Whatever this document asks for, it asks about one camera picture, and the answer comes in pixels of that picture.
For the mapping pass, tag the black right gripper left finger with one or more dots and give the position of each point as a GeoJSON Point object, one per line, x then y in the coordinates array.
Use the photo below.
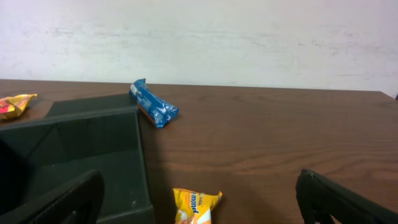
{"type": "Point", "coordinates": [80, 198]}

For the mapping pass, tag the blue cookie pack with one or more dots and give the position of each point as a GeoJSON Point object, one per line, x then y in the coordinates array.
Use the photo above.
{"type": "Point", "coordinates": [158, 110]}

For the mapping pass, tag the yellow orange snack packet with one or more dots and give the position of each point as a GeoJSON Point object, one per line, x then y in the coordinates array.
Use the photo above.
{"type": "Point", "coordinates": [194, 207]}

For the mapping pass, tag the black open gift box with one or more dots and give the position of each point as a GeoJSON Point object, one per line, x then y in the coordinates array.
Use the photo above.
{"type": "Point", "coordinates": [100, 133]}

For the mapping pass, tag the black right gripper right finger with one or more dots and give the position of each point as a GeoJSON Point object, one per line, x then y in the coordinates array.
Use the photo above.
{"type": "Point", "coordinates": [322, 200]}

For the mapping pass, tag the yellow red snack packet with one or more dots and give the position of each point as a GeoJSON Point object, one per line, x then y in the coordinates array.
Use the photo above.
{"type": "Point", "coordinates": [13, 106]}

